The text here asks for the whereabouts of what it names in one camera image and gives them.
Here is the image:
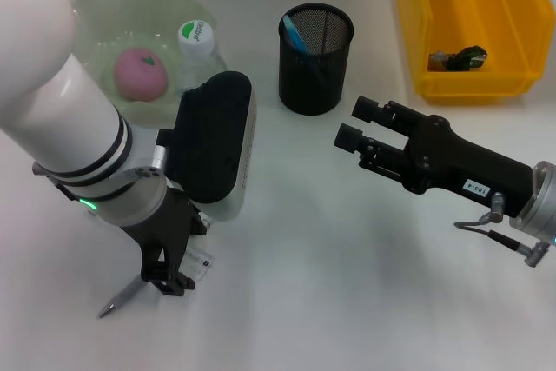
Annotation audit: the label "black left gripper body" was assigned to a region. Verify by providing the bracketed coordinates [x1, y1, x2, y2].
[116, 188, 205, 270]

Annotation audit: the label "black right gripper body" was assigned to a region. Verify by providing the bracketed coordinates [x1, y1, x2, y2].
[401, 113, 535, 220]

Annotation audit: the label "transparent plastic ruler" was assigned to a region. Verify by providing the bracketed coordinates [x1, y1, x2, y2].
[182, 248, 215, 282]

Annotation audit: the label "silver ballpoint pen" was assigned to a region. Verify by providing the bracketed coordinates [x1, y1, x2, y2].
[97, 277, 145, 319]

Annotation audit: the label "blue scissors with cap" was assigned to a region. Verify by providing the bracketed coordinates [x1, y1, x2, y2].
[281, 14, 310, 54]

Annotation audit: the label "green plastic wrapper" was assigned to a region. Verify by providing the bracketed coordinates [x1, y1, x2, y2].
[427, 43, 490, 73]

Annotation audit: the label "pink toy peach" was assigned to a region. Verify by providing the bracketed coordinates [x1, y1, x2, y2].
[113, 46, 169, 103]

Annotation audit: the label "clear water bottle green label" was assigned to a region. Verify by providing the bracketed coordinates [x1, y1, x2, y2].
[175, 21, 228, 98]

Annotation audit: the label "black mesh pen holder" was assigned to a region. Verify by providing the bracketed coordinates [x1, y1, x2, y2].
[278, 3, 355, 116]

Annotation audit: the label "pale green wavy glass plate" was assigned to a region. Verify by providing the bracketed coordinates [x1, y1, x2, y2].
[71, 0, 227, 127]

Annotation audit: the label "left gripper cable with plugs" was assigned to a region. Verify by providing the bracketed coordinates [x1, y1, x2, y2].
[32, 161, 215, 237]

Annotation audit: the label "gripper cable with plugs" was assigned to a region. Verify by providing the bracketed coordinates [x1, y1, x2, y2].
[453, 192, 556, 270]
[32, 161, 215, 237]

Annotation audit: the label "right gripper cable with plugs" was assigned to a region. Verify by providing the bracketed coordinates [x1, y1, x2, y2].
[453, 192, 556, 270]

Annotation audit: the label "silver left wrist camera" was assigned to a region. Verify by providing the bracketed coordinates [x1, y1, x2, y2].
[156, 70, 256, 221]

